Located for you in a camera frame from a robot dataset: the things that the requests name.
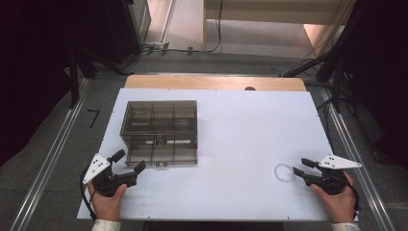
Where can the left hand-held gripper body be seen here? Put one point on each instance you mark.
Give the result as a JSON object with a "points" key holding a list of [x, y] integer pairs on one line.
{"points": [[107, 181]]}

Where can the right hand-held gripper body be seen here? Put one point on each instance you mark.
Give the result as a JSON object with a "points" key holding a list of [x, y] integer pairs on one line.
{"points": [[333, 174]]}

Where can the smoky transparent drawer box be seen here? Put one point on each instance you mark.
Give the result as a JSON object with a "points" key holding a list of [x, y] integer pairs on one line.
{"points": [[160, 131]]}

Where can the person's left hand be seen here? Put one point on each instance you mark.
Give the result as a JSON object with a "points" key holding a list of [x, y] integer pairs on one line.
{"points": [[107, 203]]}

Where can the person's right hand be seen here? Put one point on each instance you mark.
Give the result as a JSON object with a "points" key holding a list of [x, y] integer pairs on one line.
{"points": [[340, 205]]}

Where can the white board mat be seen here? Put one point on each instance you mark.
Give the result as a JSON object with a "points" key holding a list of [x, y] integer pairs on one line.
{"points": [[237, 128]]}

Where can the black metal stand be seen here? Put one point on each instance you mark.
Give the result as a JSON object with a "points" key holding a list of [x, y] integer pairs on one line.
{"points": [[336, 64], [74, 80]]}

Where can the dark round table knob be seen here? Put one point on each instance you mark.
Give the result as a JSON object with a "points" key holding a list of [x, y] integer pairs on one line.
{"points": [[250, 88]]}

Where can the wooden table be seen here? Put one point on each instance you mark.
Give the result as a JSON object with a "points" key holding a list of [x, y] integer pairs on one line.
{"points": [[192, 82]]}

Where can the dark cabinet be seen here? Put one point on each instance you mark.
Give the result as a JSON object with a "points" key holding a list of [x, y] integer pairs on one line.
{"points": [[128, 25]]}

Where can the metal floor rail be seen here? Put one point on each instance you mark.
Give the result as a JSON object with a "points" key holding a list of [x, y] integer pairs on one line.
{"points": [[359, 160], [51, 160]]}

